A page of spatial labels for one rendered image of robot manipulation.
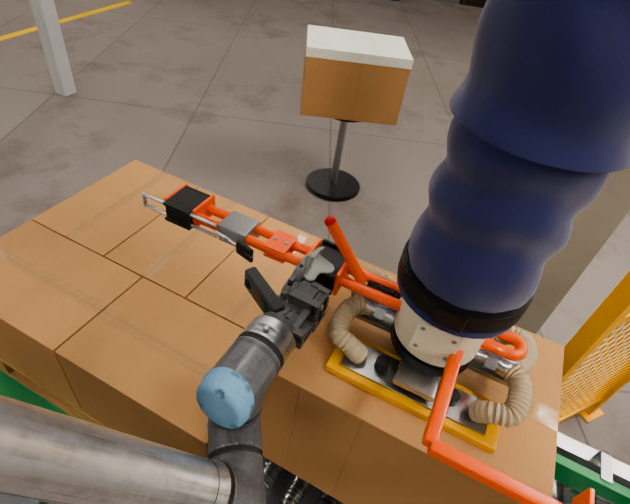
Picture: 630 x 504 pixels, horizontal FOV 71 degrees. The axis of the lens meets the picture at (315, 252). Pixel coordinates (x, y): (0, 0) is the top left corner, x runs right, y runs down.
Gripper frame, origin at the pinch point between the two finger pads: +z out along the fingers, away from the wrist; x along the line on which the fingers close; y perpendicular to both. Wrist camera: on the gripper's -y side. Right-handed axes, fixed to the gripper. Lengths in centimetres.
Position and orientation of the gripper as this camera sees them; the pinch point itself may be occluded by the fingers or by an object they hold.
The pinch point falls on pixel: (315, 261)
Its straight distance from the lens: 91.9
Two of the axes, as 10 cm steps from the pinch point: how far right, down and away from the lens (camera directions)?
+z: 4.5, -5.6, 6.9
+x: 1.2, -7.3, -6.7
